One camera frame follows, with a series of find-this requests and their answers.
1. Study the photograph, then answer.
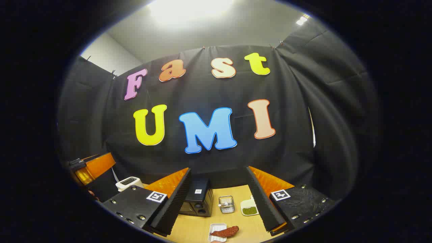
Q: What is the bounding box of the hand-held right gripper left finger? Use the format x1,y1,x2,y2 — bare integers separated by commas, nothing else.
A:
102,168,192,237

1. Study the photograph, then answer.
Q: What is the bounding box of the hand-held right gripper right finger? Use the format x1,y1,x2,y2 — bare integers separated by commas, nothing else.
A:
246,166,337,237

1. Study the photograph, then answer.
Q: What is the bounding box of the black electric oven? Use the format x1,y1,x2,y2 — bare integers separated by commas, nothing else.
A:
179,178,214,217

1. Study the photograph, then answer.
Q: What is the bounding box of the red meat patty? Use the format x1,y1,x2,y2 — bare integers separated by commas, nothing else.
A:
211,226,240,238

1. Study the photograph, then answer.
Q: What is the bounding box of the white divided plate of beans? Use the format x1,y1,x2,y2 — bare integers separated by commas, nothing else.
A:
240,195,260,216

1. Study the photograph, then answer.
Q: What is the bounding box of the clear glass container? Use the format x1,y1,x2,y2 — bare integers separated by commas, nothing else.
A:
219,195,235,214

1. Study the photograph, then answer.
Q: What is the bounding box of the white rectangular tray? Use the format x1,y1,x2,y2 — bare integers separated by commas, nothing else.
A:
208,223,227,243

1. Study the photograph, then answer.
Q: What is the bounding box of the black backdrop cloth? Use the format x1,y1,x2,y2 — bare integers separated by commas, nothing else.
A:
57,20,382,206

